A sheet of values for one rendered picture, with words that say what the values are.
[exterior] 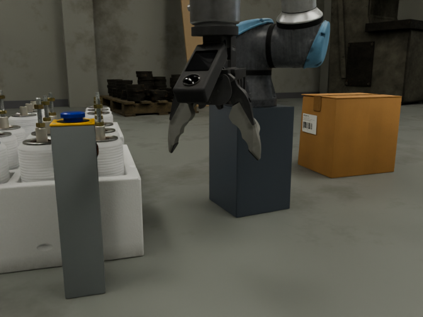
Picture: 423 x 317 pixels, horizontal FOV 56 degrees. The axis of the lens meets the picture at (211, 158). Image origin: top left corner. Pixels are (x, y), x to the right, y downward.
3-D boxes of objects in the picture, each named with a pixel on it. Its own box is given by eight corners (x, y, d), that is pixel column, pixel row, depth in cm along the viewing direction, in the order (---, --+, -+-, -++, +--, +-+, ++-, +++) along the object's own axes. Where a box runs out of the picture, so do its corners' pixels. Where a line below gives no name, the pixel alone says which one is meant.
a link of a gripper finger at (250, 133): (280, 143, 64) (248, 95, 64) (272, 151, 59) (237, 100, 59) (264, 153, 65) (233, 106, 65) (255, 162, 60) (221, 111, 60)
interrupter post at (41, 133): (34, 143, 84) (32, 127, 83) (45, 141, 85) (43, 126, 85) (39, 144, 82) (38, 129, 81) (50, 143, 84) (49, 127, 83)
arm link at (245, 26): (238, 70, 120) (240, 22, 117) (282, 70, 114) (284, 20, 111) (222, 70, 110) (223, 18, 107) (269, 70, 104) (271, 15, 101)
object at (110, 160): (73, 219, 90) (67, 140, 86) (107, 207, 97) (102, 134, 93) (102, 228, 84) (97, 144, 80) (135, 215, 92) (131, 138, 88)
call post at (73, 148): (105, 275, 79) (95, 119, 72) (106, 293, 73) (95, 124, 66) (67, 280, 77) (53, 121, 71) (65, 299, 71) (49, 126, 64)
